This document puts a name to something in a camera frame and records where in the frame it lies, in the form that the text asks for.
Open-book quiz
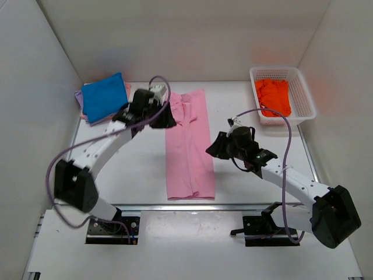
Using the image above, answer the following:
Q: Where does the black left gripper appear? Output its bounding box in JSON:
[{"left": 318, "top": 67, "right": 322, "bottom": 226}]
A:
[{"left": 146, "top": 100, "right": 178, "bottom": 128}]

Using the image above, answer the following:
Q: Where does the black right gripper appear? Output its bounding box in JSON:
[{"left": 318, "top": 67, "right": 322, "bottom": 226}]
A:
[{"left": 206, "top": 132, "right": 245, "bottom": 161}]

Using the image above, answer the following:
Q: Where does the pink t shirt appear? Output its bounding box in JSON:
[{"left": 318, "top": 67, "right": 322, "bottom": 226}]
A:
[{"left": 166, "top": 89, "right": 216, "bottom": 200}]

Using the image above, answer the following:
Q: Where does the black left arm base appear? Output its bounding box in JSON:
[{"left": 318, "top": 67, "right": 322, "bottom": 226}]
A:
[{"left": 85, "top": 208, "right": 140, "bottom": 246}]

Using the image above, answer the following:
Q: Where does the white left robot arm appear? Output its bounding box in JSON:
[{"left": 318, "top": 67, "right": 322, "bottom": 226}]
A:
[{"left": 54, "top": 85, "right": 176, "bottom": 232}]

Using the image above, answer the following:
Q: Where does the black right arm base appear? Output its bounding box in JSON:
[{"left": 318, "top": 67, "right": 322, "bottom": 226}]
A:
[{"left": 230, "top": 202, "right": 300, "bottom": 247}]

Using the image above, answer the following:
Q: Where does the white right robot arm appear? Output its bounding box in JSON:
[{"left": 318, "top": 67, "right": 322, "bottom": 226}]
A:
[{"left": 206, "top": 125, "right": 361, "bottom": 249}]

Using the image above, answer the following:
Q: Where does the salmon folded t shirt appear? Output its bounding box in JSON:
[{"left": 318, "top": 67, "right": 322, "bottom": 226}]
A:
[{"left": 80, "top": 82, "right": 131, "bottom": 121}]

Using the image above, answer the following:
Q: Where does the blue folded t shirt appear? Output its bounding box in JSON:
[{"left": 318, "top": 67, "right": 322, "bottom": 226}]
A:
[{"left": 81, "top": 72, "right": 128, "bottom": 124}]

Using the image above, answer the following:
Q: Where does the orange t shirt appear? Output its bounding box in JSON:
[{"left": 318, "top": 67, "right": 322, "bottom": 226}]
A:
[{"left": 255, "top": 79, "right": 292, "bottom": 117}]

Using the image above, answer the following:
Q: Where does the white plastic basket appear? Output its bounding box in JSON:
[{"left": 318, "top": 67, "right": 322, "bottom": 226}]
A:
[{"left": 249, "top": 65, "right": 316, "bottom": 126}]

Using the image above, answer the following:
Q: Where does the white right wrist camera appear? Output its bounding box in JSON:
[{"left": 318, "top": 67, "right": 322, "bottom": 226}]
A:
[{"left": 227, "top": 117, "right": 242, "bottom": 137}]

